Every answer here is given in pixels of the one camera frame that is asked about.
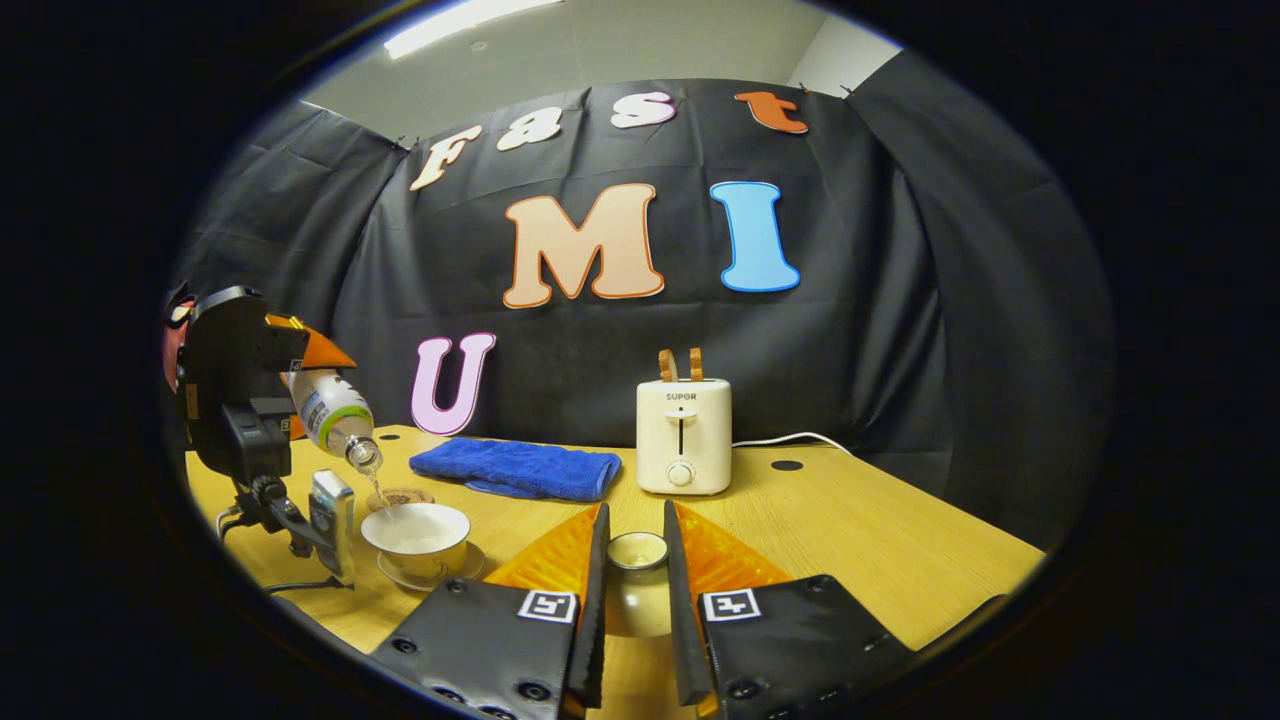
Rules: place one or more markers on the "cream ceramic teacup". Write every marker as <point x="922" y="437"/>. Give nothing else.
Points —
<point x="415" y="545"/>

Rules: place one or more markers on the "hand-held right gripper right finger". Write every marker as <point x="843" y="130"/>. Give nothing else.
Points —
<point x="682" y="620"/>

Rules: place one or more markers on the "folded blue towel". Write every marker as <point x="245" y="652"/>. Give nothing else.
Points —
<point x="515" y="468"/>

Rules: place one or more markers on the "clear water bottle orange label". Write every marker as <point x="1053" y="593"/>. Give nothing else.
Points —
<point x="335" y="410"/>

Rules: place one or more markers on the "cream toaster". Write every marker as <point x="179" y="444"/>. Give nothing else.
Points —
<point x="683" y="440"/>

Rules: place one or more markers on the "black backdrop cloth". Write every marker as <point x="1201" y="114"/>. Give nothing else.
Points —
<point x="900" y="350"/>

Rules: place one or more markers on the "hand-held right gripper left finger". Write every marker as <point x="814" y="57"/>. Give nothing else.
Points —
<point x="597" y="620"/>

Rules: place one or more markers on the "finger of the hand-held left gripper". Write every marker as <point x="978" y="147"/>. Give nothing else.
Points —
<point x="320" y="352"/>
<point x="295" y="428"/>

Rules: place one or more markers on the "toast bread slice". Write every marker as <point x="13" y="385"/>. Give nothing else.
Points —
<point x="667" y="366"/>
<point x="696" y="365"/>

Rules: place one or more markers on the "round brown coaster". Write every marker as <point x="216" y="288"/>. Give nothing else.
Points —
<point x="410" y="495"/>

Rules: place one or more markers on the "cream teacup lid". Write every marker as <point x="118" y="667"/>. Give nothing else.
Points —
<point x="637" y="590"/>

